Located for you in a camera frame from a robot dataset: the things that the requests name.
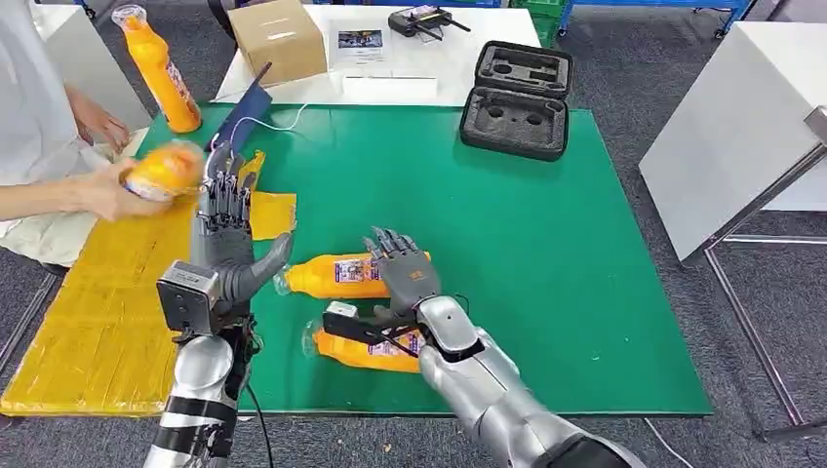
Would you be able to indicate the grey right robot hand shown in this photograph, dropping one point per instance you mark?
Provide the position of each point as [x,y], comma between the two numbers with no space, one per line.
[410,274]

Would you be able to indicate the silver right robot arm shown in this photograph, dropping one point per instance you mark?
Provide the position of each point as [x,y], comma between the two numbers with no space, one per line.
[491,400]

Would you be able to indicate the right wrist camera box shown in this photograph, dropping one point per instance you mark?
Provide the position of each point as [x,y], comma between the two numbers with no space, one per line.
[355,326]

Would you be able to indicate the black foam-lined case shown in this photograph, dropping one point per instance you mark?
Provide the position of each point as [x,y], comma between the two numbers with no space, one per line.
[517,126]

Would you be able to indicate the green table mat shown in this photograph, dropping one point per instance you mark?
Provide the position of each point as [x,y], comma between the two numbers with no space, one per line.
[484,226]

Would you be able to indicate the brown cardboard box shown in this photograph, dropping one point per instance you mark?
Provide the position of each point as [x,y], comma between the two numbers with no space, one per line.
[278,42]

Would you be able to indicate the person's left hand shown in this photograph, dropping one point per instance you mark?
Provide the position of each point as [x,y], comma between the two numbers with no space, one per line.
[100,126]

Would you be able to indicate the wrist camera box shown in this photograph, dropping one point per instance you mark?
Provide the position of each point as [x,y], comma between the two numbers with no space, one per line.
[355,326]
[187,300]

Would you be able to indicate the black remote controller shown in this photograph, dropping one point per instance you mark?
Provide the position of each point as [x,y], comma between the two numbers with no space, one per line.
[413,21]

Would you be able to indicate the white printed paper sheet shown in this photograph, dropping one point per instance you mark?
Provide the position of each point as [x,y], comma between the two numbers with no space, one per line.
[360,57]

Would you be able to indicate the white side table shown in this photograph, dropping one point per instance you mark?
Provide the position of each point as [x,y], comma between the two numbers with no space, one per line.
[730,139]

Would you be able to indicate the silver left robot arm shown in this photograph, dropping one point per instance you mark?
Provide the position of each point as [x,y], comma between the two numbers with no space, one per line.
[200,387]

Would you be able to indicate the grey metal table leg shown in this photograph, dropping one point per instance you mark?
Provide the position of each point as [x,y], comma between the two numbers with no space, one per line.
[26,320]

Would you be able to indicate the green crate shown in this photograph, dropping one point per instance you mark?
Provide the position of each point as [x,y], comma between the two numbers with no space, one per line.
[543,22]

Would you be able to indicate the orange drink bottle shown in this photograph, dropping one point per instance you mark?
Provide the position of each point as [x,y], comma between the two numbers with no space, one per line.
[168,171]
[165,77]
[349,354]
[316,278]

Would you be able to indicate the person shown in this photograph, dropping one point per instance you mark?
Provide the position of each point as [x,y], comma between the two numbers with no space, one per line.
[26,97]

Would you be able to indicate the yellow plastic sheet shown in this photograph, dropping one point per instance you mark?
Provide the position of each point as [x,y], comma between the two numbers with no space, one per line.
[97,336]

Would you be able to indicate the dark blue pouch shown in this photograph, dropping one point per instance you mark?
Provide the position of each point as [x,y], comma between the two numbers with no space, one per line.
[249,110]

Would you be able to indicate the person's right hand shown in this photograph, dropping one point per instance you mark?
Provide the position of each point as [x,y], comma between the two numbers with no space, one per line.
[110,197]

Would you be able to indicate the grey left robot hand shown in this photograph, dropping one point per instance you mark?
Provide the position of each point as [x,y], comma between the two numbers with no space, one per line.
[226,252]

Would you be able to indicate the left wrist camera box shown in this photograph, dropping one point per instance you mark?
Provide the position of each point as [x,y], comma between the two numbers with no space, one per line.
[187,300]

